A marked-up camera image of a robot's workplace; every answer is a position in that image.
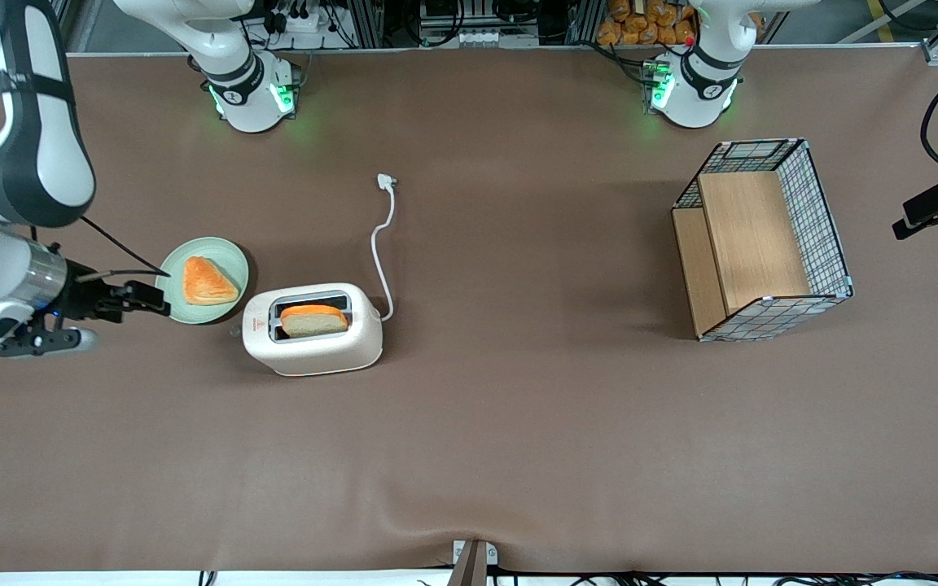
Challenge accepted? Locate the light wooden step shelf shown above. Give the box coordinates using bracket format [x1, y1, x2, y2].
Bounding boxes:
[672, 170, 813, 337]

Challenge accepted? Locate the white two-slot toaster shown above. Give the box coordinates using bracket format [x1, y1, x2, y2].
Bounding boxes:
[231, 282, 385, 378]

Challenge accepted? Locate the black wire mesh basket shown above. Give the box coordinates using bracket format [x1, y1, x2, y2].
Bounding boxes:
[671, 138, 855, 343]

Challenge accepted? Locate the white power strip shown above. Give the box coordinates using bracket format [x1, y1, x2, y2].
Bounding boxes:
[456, 29, 541, 47]

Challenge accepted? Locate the bread slice with orange crust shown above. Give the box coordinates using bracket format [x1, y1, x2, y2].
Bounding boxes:
[278, 304, 350, 340]

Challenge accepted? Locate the triangular orange toast slice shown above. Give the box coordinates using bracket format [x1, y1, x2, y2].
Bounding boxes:
[182, 255, 241, 307]

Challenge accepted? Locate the white black-grid cloth liner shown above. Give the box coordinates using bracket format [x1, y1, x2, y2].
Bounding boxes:
[677, 140, 853, 341]

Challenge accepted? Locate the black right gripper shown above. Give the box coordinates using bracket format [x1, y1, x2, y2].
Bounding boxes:
[64, 260, 172, 324]

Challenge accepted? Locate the pale green round plate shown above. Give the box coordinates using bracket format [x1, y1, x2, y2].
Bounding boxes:
[155, 236, 251, 326]

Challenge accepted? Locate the thin black wrist camera cable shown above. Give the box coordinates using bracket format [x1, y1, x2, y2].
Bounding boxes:
[72, 213, 171, 283]

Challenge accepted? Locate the white toaster power cord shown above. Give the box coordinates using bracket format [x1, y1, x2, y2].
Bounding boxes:
[370, 172, 400, 323]

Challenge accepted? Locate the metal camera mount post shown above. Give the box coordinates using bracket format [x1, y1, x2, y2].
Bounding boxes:
[446, 539, 500, 586]

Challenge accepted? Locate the bag of orange bread rolls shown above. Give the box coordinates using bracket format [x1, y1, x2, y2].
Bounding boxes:
[596, 0, 699, 47]

